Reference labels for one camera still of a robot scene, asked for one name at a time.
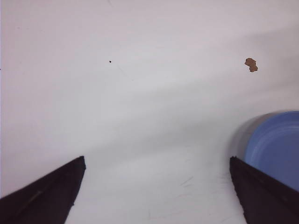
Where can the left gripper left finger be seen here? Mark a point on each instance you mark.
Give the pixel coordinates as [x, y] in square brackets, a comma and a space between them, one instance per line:
[47, 200]

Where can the small brown chip mark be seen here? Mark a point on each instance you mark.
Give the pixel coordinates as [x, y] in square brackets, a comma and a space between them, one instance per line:
[251, 63]

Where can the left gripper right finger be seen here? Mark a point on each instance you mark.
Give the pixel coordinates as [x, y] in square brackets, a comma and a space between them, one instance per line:
[264, 199]

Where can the blue round plate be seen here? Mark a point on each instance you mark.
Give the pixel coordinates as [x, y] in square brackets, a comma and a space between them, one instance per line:
[273, 148]

